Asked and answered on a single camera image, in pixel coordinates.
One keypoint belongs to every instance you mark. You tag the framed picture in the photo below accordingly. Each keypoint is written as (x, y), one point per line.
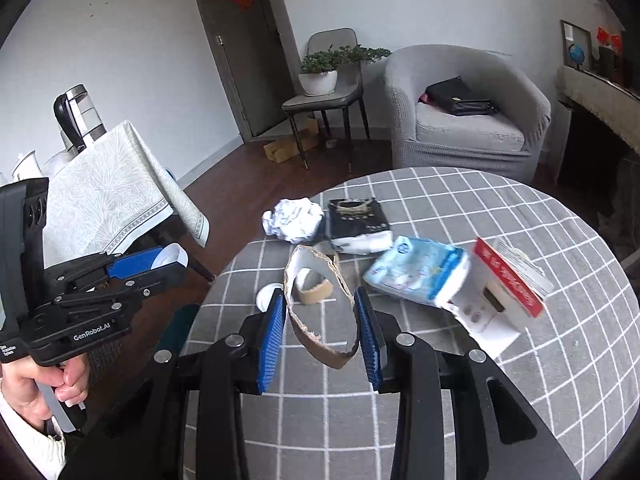
(565, 32)

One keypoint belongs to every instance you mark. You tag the brown cardboard box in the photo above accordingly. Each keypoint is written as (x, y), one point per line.
(280, 150)

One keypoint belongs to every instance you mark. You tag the blue white tissue packet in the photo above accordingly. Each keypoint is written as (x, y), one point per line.
(415, 270)

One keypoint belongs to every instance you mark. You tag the beige lace cabinet cloth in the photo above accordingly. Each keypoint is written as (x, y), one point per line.
(590, 97)

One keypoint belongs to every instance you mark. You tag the glass electric kettle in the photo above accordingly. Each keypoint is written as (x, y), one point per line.
(82, 105)

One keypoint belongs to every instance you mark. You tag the dark red cloth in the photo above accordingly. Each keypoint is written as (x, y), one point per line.
(425, 99)

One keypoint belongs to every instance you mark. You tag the black handbag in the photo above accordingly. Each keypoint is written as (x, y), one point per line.
(452, 92)

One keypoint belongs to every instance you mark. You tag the potted plant white pot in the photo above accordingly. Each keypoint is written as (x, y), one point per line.
(317, 82)

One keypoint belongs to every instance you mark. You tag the pale leaf-patterned tablecloth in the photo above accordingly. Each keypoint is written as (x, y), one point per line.
(110, 185)

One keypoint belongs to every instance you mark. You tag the grey armchair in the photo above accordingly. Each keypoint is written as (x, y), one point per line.
(465, 132)

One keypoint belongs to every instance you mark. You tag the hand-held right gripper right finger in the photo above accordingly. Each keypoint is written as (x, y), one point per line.
(367, 345)

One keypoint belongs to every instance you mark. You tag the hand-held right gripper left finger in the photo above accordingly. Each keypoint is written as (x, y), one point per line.
(272, 345)

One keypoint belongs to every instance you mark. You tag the dark cabinet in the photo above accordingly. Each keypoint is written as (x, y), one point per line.
(585, 160)

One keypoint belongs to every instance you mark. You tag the small white round lid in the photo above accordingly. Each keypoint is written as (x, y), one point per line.
(265, 297)

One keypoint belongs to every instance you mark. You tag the grey dining chair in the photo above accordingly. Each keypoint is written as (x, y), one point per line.
(332, 40)

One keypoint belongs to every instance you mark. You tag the teal waste bin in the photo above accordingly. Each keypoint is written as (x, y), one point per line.
(180, 325)

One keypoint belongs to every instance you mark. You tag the small brown tape roll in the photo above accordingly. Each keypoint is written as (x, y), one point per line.
(320, 292)

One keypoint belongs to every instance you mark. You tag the person's left hand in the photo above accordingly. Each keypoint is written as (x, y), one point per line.
(27, 390)

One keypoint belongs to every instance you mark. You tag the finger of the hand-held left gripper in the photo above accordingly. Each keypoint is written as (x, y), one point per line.
(165, 280)
(135, 262)

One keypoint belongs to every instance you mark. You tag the black snack packet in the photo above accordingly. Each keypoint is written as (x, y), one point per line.
(355, 220)

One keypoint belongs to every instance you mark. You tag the grey brown door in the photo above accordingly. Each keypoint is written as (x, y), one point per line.
(240, 60)

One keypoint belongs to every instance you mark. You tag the white pitcher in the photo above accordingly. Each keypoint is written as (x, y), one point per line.
(25, 167)

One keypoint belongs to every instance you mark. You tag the person's left forearm white sleeve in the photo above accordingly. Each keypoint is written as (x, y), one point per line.
(25, 445)

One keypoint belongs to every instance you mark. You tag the white paper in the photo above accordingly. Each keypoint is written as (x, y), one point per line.
(295, 220)

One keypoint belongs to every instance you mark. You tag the small blue globe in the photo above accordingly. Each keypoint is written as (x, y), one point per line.
(576, 54)

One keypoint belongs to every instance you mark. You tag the dark side table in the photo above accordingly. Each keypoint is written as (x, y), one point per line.
(200, 265)

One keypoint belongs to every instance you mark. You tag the red white cardboard box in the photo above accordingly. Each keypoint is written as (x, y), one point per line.
(505, 280)

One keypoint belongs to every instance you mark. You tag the small red flags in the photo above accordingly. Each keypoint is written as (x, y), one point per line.
(607, 40)

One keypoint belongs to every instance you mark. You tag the grey checked tablecloth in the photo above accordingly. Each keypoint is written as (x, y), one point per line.
(450, 200)

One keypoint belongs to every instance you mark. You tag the white paper cup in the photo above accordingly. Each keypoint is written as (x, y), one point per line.
(172, 255)

